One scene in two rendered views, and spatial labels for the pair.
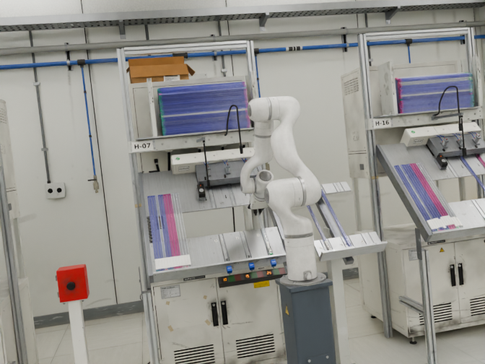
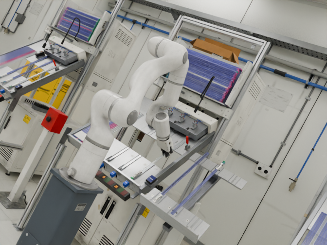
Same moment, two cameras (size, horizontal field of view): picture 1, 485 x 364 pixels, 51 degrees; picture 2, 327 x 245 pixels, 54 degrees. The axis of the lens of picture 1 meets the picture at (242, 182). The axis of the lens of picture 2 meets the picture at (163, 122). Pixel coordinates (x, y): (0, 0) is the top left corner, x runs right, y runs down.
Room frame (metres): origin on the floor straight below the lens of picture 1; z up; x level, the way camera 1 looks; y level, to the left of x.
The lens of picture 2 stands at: (1.15, -1.35, 1.15)
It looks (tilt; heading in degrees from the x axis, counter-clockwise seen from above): 1 degrees down; 43
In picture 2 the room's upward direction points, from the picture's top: 28 degrees clockwise
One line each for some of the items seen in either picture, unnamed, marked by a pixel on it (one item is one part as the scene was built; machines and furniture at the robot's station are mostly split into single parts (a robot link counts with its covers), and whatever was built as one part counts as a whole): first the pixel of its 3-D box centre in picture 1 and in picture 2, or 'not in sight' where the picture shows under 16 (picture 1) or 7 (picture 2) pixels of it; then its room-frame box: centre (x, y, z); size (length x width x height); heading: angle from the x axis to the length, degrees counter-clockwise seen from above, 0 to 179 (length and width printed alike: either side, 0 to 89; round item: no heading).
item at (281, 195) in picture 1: (288, 207); (104, 116); (2.05, -0.17, 1.00); 0.19 x 0.12 x 0.24; 104
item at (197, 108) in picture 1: (203, 108); (203, 75); (2.93, 0.18, 1.52); 0.51 x 0.13 x 0.27; 101
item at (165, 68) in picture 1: (175, 68); (223, 52); (3.21, 0.34, 1.82); 0.68 x 0.30 x 0.20; 101
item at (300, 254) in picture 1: (300, 258); (87, 161); (2.06, -0.21, 0.79); 0.19 x 0.19 x 0.18
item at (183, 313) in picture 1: (213, 310); (129, 217); (3.04, 0.26, 0.31); 0.70 x 0.65 x 0.62; 101
